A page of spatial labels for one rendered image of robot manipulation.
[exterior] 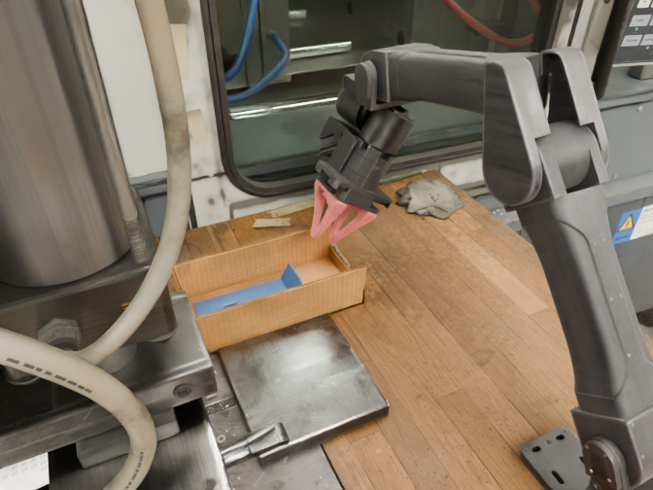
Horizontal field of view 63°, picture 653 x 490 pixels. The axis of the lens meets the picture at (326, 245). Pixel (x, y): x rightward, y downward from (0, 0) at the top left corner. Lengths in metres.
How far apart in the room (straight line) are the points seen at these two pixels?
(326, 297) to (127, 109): 0.46
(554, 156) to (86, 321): 0.38
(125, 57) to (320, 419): 0.61
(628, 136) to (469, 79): 1.05
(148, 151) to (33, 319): 0.71
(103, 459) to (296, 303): 0.41
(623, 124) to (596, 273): 1.04
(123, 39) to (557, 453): 0.81
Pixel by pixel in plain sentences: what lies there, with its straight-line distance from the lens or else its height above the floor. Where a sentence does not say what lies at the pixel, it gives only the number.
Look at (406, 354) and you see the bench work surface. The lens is 0.74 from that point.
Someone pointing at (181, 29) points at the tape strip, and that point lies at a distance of 0.87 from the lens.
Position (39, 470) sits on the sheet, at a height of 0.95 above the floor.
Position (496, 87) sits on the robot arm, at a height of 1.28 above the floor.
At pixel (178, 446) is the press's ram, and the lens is 0.38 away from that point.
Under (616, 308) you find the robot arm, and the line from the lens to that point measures 0.52.
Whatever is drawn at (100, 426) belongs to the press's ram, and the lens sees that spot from 0.37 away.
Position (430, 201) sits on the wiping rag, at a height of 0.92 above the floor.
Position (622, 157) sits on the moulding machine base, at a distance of 1.60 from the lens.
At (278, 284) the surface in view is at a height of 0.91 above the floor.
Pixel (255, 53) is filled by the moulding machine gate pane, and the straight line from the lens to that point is 0.92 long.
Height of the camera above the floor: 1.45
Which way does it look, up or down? 38 degrees down
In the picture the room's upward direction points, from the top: straight up
